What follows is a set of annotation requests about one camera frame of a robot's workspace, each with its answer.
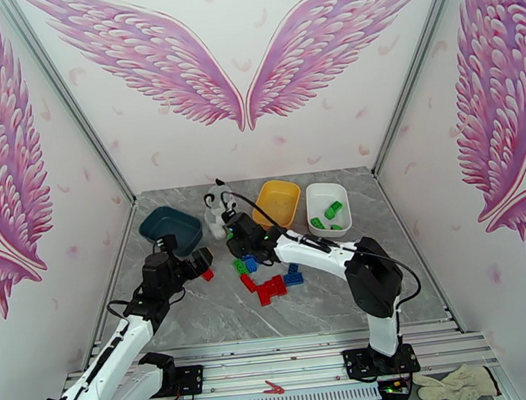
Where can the white plastic bin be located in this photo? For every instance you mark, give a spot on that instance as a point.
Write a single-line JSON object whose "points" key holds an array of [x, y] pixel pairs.
{"points": [[326, 195]]}

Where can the grey white plush dog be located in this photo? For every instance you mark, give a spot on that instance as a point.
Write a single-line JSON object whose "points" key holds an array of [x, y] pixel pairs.
{"points": [[217, 211]]}

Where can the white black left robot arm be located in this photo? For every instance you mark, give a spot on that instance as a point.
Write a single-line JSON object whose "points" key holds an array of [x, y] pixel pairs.
{"points": [[119, 348]]}

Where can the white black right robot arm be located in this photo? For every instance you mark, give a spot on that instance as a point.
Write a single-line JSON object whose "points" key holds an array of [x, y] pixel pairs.
{"points": [[315, 252]]}

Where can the large blue lego brick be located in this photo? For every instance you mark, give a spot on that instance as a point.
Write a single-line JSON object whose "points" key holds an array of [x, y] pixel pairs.
{"points": [[294, 278]]}

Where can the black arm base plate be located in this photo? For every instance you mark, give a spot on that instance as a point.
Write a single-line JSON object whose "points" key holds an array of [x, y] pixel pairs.
{"points": [[406, 358], [192, 378]]}

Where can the small blue lego brick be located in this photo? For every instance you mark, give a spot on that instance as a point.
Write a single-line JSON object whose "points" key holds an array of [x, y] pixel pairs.
{"points": [[293, 268]]}

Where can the yellow plastic bin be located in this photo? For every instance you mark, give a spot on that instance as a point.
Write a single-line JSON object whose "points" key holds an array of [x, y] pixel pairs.
{"points": [[275, 205]]}

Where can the dark teal plastic bin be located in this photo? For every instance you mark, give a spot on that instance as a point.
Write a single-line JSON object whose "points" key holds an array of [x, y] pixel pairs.
{"points": [[172, 227]]}

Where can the small red clip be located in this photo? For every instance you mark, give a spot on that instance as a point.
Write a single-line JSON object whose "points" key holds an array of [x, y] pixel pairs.
{"points": [[274, 387]]}

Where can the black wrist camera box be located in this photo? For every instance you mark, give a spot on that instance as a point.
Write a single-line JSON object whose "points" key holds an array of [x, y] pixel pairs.
{"points": [[238, 221], [165, 245]]}

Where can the white work glove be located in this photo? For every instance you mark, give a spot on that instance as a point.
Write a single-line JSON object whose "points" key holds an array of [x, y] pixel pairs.
{"points": [[456, 383]]}

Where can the aluminium frame post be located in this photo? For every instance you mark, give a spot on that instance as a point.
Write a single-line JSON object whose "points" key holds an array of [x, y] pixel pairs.
{"points": [[69, 100]]}

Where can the small red lego brick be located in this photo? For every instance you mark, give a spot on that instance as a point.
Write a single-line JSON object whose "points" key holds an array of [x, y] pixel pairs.
{"points": [[208, 274]]}

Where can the aluminium mounting rail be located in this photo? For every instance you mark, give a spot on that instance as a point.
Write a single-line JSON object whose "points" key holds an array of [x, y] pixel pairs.
{"points": [[270, 360]]}

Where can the green lego brick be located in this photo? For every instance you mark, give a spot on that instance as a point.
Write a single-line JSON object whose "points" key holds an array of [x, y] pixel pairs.
{"points": [[333, 209], [317, 224], [239, 266], [337, 227]]}

